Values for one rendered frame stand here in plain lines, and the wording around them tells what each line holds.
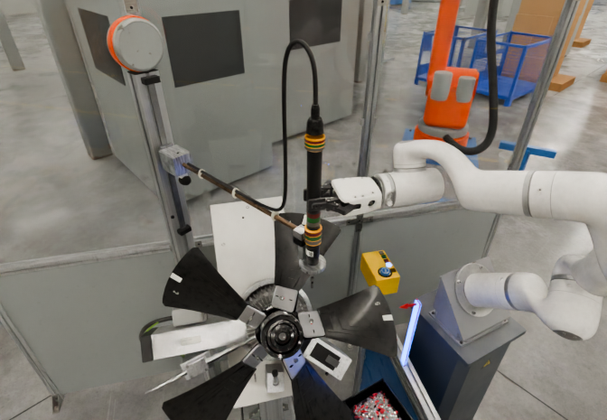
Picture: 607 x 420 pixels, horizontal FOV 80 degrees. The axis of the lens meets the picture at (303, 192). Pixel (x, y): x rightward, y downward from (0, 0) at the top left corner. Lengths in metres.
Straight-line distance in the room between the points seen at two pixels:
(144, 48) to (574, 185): 1.14
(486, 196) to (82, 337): 2.00
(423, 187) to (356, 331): 0.49
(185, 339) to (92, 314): 0.96
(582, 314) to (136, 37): 1.44
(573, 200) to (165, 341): 1.09
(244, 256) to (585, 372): 2.29
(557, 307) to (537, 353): 1.72
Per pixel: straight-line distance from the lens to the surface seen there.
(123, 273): 1.93
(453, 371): 1.60
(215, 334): 1.24
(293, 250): 1.12
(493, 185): 0.81
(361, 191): 0.84
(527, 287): 1.30
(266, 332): 1.07
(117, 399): 2.59
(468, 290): 1.46
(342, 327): 1.15
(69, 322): 2.20
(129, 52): 1.26
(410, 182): 0.88
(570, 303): 1.21
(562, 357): 2.98
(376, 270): 1.48
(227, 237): 1.32
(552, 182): 0.79
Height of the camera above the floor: 2.10
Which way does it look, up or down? 33 degrees down
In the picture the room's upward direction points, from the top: straight up
